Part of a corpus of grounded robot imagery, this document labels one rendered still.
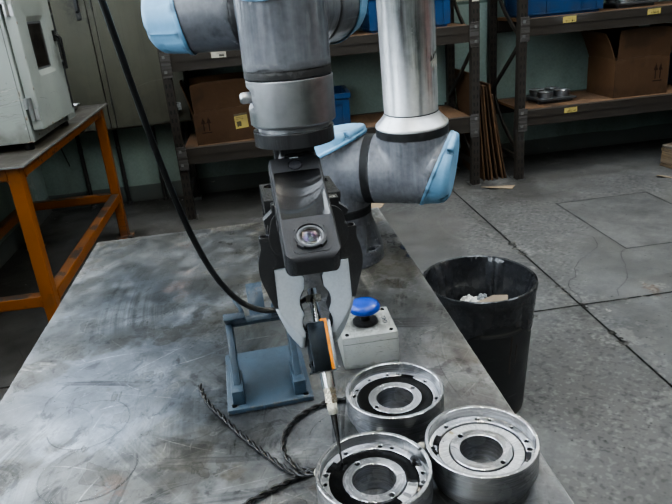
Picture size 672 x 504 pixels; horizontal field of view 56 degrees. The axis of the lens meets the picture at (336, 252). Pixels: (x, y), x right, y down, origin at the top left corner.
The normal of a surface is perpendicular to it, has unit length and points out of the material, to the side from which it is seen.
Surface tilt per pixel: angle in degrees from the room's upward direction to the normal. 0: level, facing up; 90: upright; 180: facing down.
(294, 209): 31
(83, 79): 90
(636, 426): 0
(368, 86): 90
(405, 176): 93
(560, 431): 0
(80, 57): 90
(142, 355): 0
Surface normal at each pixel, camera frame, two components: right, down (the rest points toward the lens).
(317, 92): 0.60, 0.25
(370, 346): 0.14, 0.36
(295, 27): 0.36, 0.32
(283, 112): -0.14, 0.38
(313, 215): 0.01, -0.61
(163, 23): -0.33, 0.49
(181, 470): -0.08, -0.92
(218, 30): -0.23, 0.77
